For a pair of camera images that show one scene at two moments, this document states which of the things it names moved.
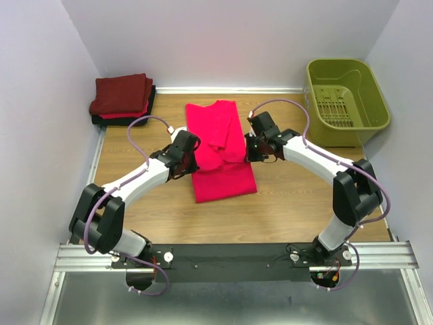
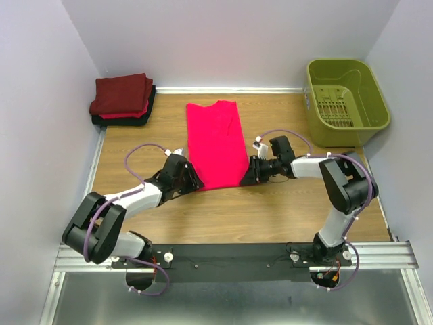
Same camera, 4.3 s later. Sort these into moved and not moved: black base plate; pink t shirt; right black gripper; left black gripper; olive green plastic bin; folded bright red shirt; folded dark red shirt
Moved: left black gripper; right black gripper; pink t shirt
Not moved: folded dark red shirt; folded bright red shirt; olive green plastic bin; black base plate
